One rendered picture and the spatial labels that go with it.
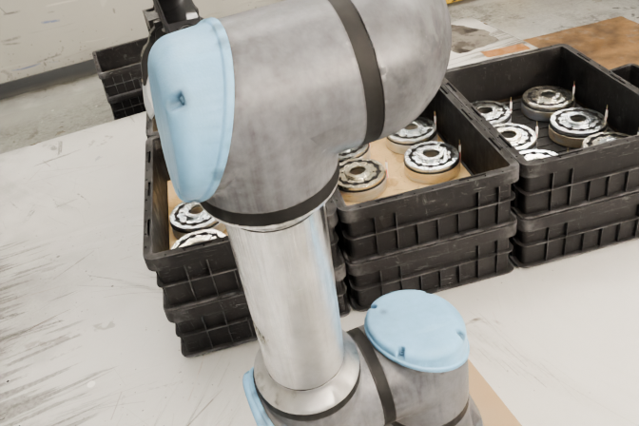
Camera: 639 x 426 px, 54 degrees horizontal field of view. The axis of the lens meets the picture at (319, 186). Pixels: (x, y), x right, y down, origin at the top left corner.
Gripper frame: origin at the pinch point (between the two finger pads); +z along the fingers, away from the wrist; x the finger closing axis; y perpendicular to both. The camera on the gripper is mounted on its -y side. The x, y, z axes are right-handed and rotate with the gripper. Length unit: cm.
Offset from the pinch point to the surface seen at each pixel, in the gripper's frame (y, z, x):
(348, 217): -13.6, 18.3, -15.8
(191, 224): 6.7, 24.0, 6.1
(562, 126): -2, 24, -65
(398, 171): 5.4, 27.0, -33.9
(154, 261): -8.8, 17.4, 13.3
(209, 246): -10.2, 17.3, 5.2
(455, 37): 81, 39, -93
